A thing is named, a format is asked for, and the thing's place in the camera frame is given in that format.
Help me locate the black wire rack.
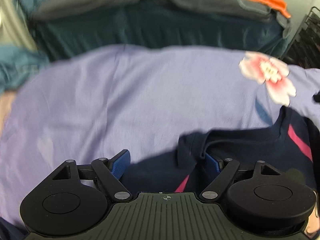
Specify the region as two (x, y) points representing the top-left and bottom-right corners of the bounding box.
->
(282, 7), (320, 69)

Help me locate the grey folded cloth under orange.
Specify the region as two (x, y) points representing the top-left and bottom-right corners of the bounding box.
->
(237, 0), (292, 38)

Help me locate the lavender floral bed sheet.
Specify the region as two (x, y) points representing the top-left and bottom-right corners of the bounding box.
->
(1, 45), (319, 227)

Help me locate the navy sweater with pink stripes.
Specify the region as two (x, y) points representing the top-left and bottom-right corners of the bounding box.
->
(120, 107), (319, 195)

